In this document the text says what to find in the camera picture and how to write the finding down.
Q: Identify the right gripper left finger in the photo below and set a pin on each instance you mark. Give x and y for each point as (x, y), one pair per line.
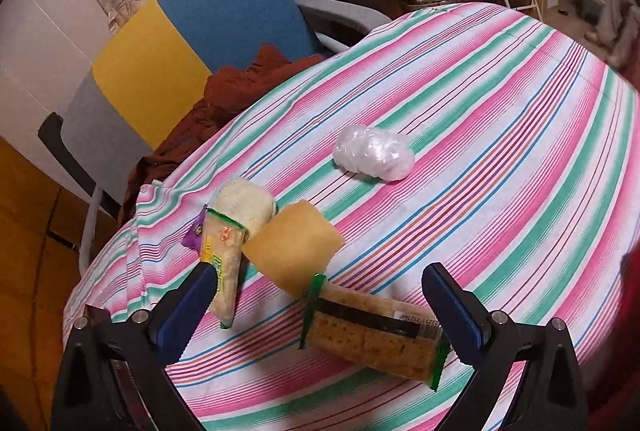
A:
(177, 315)

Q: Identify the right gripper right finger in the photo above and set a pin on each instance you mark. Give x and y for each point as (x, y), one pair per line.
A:
(463, 318)

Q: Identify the purple snack packet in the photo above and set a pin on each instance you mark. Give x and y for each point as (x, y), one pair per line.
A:
(192, 239)

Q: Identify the green cracker packet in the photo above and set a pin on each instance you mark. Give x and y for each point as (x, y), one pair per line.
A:
(221, 243)

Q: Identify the cream blue knitted sock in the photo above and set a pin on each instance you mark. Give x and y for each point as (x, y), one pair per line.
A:
(246, 203)

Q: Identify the clear plastic bag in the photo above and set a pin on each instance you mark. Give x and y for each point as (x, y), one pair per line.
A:
(374, 152)

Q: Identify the brown cracker packet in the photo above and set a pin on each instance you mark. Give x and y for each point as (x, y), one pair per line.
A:
(390, 336)

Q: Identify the yellow sponge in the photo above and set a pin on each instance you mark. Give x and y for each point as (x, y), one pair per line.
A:
(293, 246)

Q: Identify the wooden wardrobe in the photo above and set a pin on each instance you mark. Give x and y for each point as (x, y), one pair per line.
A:
(41, 226)

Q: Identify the striped pink green tablecloth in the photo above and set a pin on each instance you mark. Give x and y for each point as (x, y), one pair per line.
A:
(525, 185)

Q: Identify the dark red jacket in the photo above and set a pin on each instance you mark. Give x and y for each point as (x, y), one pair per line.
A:
(227, 93)

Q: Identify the grey yellow blue chair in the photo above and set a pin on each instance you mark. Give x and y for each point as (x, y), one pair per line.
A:
(154, 69)

